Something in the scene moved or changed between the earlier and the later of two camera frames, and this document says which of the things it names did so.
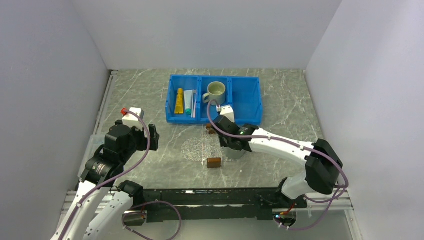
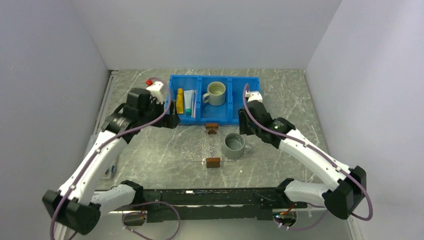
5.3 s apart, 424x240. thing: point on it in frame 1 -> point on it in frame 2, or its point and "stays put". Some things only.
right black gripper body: x=225 y=143 -> x=252 y=129
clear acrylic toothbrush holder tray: x=212 y=150 stays put
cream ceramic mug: x=216 y=91 stays put
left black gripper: x=143 y=146 -> x=171 y=120
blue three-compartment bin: x=197 y=99 stays put
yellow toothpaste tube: x=179 y=105 stays put
